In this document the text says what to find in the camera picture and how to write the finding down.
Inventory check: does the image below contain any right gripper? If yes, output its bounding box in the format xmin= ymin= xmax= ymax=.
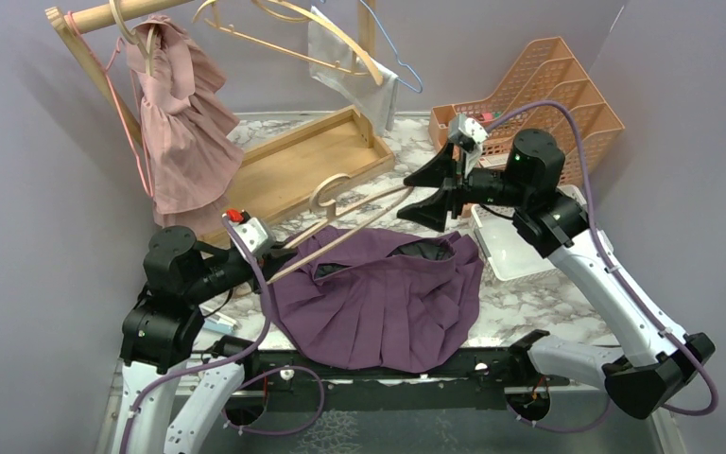
xmin=397 ymin=140 xmax=529 ymax=233

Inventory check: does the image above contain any blue wire hanger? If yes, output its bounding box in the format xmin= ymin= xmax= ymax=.
xmin=311 ymin=1 xmax=424 ymax=94

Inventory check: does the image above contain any white skirt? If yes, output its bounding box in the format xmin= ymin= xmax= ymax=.
xmin=308 ymin=23 xmax=398 ymax=135

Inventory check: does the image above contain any purple garment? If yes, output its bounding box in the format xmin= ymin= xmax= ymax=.
xmin=268 ymin=228 xmax=484 ymax=374

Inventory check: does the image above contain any pink skirt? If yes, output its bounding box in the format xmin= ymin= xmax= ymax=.
xmin=127 ymin=14 xmax=244 ymax=236

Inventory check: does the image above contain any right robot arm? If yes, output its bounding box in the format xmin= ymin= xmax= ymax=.
xmin=397 ymin=129 xmax=716 ymax=419

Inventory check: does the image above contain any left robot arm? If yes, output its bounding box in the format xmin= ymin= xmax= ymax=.
xmin=112 ymin=218 xmax=296 ymax=453

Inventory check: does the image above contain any small white blue box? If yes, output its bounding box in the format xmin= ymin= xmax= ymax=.
xmin=203 ymin=313 xmax=238 ymax=336

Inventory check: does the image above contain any white perforated basket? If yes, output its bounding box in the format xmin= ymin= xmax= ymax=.
xmin=471 ymin=184 xmax=587 ymax=284

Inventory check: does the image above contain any wooden clothes rack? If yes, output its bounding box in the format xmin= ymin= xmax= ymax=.
xmin=46 ymin=1 xmax=394 ymax=246

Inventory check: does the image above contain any orange plastic desk organizer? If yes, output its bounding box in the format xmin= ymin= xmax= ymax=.
xmin=428 ymin=37 xmax=625 ymax=186

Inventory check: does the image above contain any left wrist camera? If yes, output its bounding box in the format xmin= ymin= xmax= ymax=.
xmin=222 ymin=209 xmax=276 ymax=258

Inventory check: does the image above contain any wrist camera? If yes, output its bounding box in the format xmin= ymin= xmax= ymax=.
xmin=222 ymin=209 xmax=276 ymax=258
xmin=447 ymin=113 xmax=489 ymax=177

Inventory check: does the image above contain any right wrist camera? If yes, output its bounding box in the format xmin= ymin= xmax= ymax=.
xmin=447 ymin=113 xmax=489 ymax=177

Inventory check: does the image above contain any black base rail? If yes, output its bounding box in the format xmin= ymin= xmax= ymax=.
xmin=223 ymin=347 xmax=569 ymax=423

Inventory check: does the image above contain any pink wire hanger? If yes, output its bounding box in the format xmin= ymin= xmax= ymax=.
xmin=65 ymin=11 xmax=154 ymax=199

